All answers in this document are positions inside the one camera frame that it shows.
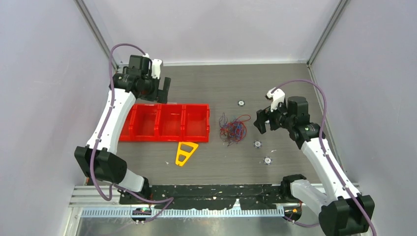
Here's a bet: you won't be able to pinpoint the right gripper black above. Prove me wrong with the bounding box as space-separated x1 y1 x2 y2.
254 98 294 134

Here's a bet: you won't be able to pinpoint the poker chip lower middle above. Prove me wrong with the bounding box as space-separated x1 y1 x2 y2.
254 140 262 148

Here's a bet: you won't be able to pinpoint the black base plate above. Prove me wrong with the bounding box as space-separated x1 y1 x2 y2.
137 184 301 212

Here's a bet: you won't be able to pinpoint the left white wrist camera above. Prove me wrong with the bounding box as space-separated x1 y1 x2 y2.
141 54 163 80

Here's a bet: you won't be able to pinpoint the red blue purple wires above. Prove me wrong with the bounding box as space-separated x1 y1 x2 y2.
219 113 251 147

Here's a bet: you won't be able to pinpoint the yellow triangular plastic frame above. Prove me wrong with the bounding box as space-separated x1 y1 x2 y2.
175 142 199 167

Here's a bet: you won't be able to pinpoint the poker chip bottom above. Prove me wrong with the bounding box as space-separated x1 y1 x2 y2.
263 156 272 165

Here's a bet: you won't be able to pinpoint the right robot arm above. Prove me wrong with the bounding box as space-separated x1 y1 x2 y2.
254 96 375 236

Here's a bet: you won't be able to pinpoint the aluminium front rail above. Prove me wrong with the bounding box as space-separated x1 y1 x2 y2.
69 185 362 218

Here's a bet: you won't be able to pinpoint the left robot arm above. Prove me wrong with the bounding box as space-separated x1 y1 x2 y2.
74 55 171 204

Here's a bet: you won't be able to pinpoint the red four-compartment bin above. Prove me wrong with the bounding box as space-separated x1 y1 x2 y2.
119 104 210 143

